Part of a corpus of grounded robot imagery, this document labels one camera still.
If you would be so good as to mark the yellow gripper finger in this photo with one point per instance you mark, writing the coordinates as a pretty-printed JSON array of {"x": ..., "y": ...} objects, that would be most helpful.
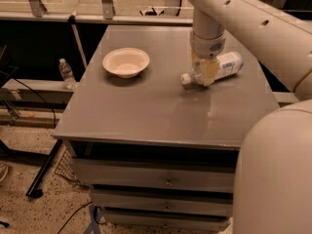
[
  {"x": 209, "y": 68},
  {"x": 196, "y": 66}
]

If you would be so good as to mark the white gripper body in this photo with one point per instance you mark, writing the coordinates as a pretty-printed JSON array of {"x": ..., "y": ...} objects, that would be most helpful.
[{"x": 207, "y": 47}]

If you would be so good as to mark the clear blue-labelled plastic bottle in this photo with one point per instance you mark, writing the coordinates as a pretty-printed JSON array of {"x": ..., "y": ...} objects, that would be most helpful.
[{"x": 229, "y": 64}]

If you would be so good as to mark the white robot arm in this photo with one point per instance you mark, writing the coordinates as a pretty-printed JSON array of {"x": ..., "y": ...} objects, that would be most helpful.
[{"x": 273, "y": 179}]

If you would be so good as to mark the small clear water bottle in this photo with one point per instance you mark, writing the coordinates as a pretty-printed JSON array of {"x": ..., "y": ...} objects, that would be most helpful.
[{"x": 67, "y": 74}]

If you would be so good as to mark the white paper bowl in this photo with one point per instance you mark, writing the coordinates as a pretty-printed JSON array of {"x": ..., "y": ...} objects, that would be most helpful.
[{"x": 126, "y": 62}]

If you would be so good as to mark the grey drawer cabinet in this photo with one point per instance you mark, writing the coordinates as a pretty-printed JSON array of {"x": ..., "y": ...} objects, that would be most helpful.
[{"x": 152, "y": 119}]

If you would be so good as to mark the top grey drawer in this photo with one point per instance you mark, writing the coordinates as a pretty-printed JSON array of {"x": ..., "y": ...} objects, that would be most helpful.
[{"x": 148, "y": 176}]

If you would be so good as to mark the grey drawer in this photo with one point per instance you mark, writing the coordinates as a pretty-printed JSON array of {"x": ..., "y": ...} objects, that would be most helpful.
[
  {"x": 177, "y": 202},
  {"x": 148, "y": 176},
  {"x": 167, "y": 220}
]

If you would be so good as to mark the middle grey drawer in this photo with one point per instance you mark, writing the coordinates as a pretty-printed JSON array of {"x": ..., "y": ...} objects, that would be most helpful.
[{"x": 177, "y": 202}]

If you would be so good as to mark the bottom grey drawer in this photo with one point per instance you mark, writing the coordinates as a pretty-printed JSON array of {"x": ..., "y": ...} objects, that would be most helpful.
[{"x": 167, "y": 220}]

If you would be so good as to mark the blue metal stand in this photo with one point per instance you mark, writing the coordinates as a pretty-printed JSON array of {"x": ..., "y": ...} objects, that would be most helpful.
[{"x": 96, "y": 216}]

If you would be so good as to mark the black metal floor bar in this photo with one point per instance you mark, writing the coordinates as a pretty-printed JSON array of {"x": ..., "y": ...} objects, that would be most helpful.
[{"x": 34, "y": 191}]

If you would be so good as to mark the wooden broom handle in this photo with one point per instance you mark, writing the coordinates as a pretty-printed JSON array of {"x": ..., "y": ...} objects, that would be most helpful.
[{"x": 72, "y": 21}]

